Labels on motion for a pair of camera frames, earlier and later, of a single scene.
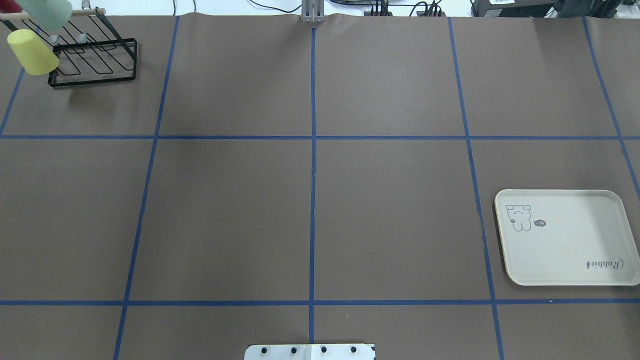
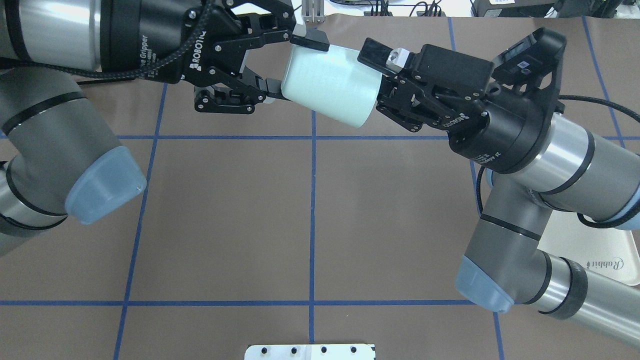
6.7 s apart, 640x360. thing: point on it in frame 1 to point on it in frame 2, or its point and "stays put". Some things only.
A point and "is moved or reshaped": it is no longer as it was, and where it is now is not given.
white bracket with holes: (310, 352) stays put
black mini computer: (513, 8) stays put
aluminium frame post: (313, 11) stays put
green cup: (50, 15) is moved or reshaped
